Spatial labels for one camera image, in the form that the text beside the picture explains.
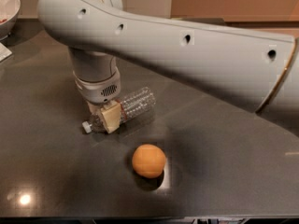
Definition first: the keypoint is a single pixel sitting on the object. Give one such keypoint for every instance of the white bowl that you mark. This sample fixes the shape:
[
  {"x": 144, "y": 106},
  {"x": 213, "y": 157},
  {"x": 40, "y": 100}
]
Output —
[{"x": 9, "y": 11}]

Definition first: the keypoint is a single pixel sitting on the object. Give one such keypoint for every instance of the white paper napkin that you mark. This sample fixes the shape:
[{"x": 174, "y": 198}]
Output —
[{"x": 4, "y": 52}]

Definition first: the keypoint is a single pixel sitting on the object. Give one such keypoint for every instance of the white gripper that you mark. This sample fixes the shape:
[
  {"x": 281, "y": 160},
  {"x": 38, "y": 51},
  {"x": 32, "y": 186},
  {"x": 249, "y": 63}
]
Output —
[{"x": 97, "y": 90}]

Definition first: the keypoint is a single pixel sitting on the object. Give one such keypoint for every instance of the orange fruit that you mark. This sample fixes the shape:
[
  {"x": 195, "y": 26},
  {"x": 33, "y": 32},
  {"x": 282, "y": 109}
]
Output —
[{"x": 148, "y": 161}]

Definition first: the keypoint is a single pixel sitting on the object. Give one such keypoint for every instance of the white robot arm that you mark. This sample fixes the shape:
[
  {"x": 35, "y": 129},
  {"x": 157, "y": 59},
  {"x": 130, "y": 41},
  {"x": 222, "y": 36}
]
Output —
[{"x": 257, "y": 71}]

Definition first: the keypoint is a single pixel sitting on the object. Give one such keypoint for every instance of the clear plastic water bottle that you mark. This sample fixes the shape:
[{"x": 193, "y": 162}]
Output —
[{"x": 133, "y": 105}]

